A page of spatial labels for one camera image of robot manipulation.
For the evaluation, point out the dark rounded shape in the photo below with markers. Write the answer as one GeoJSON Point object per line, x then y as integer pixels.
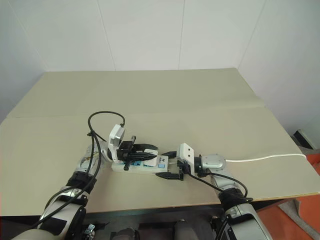
{"type": "Point", "coordinates": [125, 233]}

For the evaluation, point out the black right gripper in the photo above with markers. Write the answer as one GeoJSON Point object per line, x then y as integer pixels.
{"type": "Point", "coordinates": [182, 168]}

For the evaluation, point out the grey floor mat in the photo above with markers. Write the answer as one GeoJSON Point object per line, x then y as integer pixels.
{"type": "Point", "coordinates": [297, 207]}

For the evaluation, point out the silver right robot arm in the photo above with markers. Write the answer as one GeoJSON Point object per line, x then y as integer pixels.
{"type": "Point", "coordinates": [237, 212]}

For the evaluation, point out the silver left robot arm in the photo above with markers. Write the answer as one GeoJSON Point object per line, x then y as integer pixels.
{"type": "Point", "coordinates": [62, 200]}

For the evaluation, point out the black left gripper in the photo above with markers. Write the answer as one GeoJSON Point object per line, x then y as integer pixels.
{"type": "Point", "coordinates": [125, 149]}

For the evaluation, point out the small metal clamp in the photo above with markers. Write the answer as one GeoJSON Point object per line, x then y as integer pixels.
{"type": "Point", "coordinates": [90, 222]}

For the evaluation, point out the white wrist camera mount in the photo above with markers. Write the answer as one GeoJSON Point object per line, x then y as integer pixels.
{"type": "Point", "coordinates": [185, 152]}
{"type": "Point", "coordinates": [115, 137]}

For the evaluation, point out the white charger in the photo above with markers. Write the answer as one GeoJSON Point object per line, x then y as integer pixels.
{"type": "Point", "coordinates": [151, 163]}

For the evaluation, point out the white power strip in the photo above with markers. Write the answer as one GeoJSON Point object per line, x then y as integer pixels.
{"type": "Point", "coordinates": [140, 168]}

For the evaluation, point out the dark grey box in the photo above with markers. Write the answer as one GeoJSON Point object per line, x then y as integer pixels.
{"type": "Point", "coordinates": [303, 138]}

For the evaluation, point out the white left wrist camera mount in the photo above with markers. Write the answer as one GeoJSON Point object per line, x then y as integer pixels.
{"type": "Point", "coordinates": [115, 137]}

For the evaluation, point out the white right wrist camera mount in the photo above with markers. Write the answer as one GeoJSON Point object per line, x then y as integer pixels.
{"type": "Point", "coordinates": [185, 152]}

